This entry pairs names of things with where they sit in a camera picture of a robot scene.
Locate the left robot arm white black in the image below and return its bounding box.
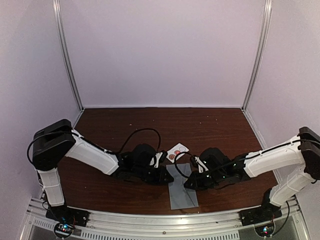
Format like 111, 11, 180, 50
26, 119, 174, 222

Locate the black cable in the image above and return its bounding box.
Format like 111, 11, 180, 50
112, 128, 162, 156
174, 151, 195, 181

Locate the grey envelope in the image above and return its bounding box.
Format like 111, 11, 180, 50
166, 164, 199, 210

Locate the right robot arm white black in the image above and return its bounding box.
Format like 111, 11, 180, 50
184, 127, 320, 221

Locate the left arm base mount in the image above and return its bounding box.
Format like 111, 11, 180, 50
45, 208, 90, 227

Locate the front aluminium rail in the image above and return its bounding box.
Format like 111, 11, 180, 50
18, 208, 308, 240

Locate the left aluminium frame post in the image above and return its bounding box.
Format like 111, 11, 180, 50
52, 0, 84, 112

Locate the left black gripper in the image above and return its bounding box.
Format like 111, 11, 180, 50
132, 164, 174, 185

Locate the right circuit board with leds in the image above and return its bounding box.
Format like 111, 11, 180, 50
254, 223, 275, 238

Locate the left black cable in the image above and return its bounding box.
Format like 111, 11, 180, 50
112, 128, 162, 156

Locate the right aluminium frame post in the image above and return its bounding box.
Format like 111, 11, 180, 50
241, 0, 273, 112

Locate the circuit board with leds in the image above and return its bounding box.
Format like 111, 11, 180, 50
53, 222, 75, 239
254, 223, 275, 238

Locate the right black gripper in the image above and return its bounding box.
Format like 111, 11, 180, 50
184, 168, 226, 191

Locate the aluminium frame post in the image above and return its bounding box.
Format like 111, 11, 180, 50
241, 0, 273, 112
52, 0, 84, 112

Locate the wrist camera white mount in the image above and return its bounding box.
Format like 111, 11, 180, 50
190, 155, 207, 173
149, 150, 168, 169

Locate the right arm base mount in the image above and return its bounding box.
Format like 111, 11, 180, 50
239, 206, 282, 226

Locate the left circuit board with leds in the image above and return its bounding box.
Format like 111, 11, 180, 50
53, 222, 75, 239

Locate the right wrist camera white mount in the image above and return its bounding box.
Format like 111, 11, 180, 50
190, 155, 207, 173

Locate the right black cable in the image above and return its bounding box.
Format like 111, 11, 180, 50
174, 151, 195, 181

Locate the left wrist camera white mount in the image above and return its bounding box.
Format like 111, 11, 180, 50
149, 150, 168, 169

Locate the white sticker sheet with seals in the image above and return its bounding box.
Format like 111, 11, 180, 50
166, 143, 189, 163

